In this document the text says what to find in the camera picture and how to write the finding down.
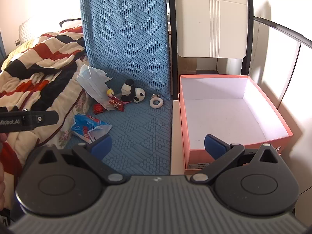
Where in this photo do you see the floral bed sheet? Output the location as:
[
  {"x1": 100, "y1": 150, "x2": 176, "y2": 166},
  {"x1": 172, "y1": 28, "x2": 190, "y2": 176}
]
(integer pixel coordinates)
[{"x1": 57, "y1": 56, "x2": 94, "y2": 149}]

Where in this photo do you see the black curved rail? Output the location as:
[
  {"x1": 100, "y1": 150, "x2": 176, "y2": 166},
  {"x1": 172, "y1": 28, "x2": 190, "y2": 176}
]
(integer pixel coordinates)
[{"x1": 253, "y1": 16, "x2": 312, "y2": 47}]

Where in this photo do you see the black strap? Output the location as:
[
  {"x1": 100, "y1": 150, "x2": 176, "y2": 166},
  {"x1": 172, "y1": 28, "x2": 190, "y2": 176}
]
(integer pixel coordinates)
[{"x1": 60, "y1": 18, "x2": 82, "y2": 28}]

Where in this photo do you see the red printed packet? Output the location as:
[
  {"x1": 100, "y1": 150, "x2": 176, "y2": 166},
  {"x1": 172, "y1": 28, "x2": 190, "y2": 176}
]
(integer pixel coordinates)
[{"x1": 107, "y1": 96, "x2": 125, "y2": 112}]

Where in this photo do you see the cream chair with black frame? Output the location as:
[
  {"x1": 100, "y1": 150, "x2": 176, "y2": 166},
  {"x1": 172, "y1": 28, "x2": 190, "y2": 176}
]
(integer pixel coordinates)
[{"x1": 168, "y1": 0, "x2": 255, "y2": 176}]

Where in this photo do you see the red black white striped blanket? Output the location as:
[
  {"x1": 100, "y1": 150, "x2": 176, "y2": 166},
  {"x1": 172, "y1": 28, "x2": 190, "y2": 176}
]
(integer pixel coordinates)
[{"x1": 0, "y1": 26, "x2": 88, "y2": 176}]

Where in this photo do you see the white fluffy ring keychain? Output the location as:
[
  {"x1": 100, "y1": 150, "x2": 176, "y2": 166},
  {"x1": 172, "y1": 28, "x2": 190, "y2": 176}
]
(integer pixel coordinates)
[{"x1": 149, "y1": 94, "x2": 168, "y2": 108}]

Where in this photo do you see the pink cardboard box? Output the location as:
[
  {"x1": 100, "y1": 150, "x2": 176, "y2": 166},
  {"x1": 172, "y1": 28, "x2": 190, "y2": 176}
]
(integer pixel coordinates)
[{"x1": 179, "y1": 74, "x2": 294, "y2": 175}]

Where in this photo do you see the blue quilted sofa cover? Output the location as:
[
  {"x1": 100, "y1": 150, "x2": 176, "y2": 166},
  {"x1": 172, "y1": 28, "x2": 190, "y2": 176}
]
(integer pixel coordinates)
[{"x1": 80, "y1": 0, "x2": 172, "y2": 176}]

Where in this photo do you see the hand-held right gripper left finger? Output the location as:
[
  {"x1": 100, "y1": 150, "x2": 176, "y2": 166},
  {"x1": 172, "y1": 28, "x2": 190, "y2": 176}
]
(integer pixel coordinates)
[{"x1": 36, "y1": 134, "x2": 126, "y2": 185}]

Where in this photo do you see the white knit pillow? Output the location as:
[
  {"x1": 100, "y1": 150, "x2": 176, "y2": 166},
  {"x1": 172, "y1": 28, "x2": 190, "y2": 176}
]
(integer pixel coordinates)
[{"x1": 18, "y1": 15, "x2": 81, "y2": 44}]

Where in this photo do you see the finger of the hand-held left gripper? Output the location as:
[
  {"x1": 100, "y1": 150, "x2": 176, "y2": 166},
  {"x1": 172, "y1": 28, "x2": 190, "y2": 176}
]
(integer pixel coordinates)
[{"x1": 35, "y1": 110, "x2": 59, "y2": 126}]

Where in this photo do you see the blue snack bag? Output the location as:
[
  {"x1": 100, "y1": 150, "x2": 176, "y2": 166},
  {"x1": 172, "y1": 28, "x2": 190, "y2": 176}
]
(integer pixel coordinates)
[{"x1": 71, "y1": 114, "x2": 113, "y2": 144}]

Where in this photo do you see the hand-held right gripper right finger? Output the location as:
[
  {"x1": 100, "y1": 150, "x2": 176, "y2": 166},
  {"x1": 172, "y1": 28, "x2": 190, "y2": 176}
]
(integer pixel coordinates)
[{"x1": 190, "y1": 134, "x2": 279, "y2": 184}]

